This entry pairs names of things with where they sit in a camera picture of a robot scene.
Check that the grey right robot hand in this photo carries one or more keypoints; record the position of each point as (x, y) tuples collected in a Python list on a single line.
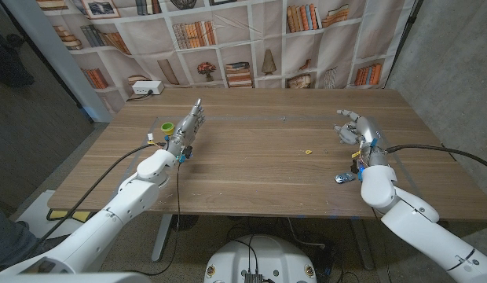
[(367, 131)]

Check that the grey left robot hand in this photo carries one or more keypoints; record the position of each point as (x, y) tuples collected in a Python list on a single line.
[(186, 129)]

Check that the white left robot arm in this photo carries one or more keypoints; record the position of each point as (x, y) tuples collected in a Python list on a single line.
[(129, 200)]

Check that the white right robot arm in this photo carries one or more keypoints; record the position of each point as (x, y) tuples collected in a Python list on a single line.
[(408, 220)]

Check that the green tape roll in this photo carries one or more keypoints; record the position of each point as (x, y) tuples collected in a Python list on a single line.
[(167, 128)]

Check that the silver blue toy car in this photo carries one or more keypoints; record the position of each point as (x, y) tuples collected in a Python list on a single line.
[(344, 177)]

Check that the white power strip box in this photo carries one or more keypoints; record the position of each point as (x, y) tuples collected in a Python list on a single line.
[(148, 87)]

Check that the black round base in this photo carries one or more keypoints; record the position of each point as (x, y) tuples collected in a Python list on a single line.
[(184, 222)]

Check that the printed bookshelf backdrop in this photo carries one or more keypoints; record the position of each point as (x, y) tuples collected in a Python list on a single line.
[(235, 51)]

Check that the black backdrop stand pole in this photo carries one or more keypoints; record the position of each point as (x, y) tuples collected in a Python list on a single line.
[(404, 39)]

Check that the white table leg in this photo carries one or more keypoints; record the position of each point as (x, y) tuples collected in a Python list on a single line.
[(161, 236)]

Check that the grey table leg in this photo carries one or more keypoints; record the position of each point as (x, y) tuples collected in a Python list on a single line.
[(361, 243)]

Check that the white pillar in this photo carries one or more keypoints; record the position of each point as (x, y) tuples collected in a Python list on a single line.
[(59, 59)]

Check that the yellow black floor object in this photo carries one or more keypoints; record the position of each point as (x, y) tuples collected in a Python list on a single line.
[(67, 215)]

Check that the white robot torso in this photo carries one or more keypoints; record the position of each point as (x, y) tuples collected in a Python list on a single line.
[(263, 255)]

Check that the white floor board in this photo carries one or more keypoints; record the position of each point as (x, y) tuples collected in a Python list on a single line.
[(35, 214)]

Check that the black bag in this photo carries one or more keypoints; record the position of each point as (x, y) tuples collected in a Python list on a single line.
[(8, 59)]

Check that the person in blue jeans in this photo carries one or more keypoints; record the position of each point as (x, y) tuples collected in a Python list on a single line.
[(8, 239)]

